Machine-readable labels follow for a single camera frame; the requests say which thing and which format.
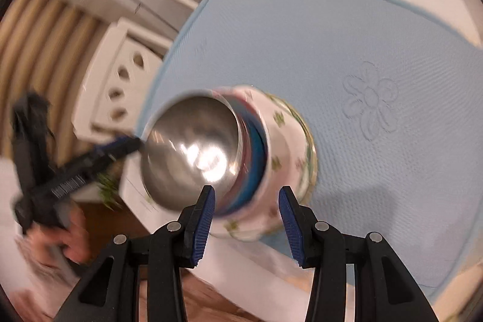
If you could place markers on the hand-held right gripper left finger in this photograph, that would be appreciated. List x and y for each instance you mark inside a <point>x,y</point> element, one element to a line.
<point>202,227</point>

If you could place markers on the person's left hand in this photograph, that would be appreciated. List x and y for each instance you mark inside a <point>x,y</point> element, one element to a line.
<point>73,242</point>

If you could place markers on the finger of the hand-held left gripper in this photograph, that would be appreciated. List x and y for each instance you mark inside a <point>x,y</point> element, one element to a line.
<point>117,148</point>

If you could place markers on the blue steel bowl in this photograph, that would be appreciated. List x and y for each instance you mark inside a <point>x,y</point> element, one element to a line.
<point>258,163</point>

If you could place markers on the white hexagonal tree print plate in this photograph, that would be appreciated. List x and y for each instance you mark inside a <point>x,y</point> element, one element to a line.
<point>281,141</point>

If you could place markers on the magenta steel bowl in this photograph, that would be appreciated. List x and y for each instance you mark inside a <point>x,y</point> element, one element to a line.
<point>181,129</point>

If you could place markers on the striped tan rug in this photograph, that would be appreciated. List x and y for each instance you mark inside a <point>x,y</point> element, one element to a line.
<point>37,54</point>

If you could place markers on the green plant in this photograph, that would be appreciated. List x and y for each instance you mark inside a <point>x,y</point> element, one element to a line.
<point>109,193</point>

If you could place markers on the light blue quilted mat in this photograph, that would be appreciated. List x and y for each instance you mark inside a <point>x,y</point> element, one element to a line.
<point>339,43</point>

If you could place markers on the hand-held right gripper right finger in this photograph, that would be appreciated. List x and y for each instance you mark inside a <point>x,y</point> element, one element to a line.
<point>290,227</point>

